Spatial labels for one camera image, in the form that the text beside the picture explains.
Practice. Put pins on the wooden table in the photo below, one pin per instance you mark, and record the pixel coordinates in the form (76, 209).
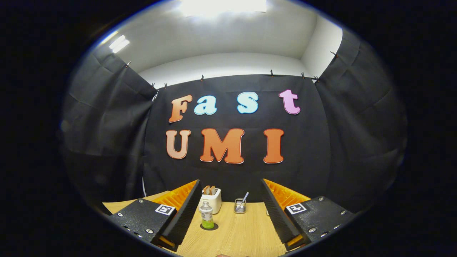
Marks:
(242, 235)

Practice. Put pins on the clear plastic juice bottle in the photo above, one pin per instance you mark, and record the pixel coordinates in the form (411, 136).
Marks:
(206, 216)

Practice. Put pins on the toast slices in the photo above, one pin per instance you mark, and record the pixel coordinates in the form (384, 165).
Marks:
(209, 190)

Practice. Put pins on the dark brown round coaster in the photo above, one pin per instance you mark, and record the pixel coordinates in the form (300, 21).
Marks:
(215, 227)

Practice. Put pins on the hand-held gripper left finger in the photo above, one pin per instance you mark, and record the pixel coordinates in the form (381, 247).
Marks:
(185, 214)

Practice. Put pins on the ceiling light strip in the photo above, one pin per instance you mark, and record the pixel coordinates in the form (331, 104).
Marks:
(117, 43)

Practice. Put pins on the cream toaster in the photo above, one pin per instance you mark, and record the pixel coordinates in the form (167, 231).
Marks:
(216, 203)

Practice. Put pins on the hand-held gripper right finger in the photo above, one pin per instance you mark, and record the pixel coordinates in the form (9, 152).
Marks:
(277, 217)

